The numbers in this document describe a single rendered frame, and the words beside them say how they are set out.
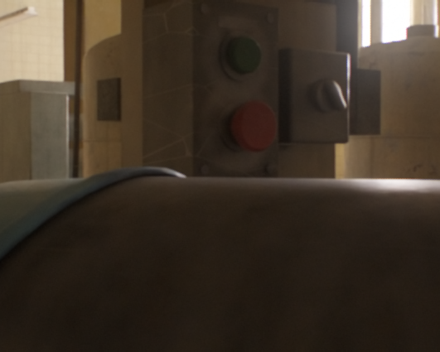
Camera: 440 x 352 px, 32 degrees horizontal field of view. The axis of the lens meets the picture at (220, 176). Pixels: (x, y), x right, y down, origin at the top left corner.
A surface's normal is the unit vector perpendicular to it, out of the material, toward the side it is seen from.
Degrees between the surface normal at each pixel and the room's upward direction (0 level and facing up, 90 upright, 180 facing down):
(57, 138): 90
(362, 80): 90
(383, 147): 90
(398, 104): 90
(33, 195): 20
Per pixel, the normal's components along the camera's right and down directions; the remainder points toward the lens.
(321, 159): 0.61, 0.03
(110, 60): -0.69, 0.02
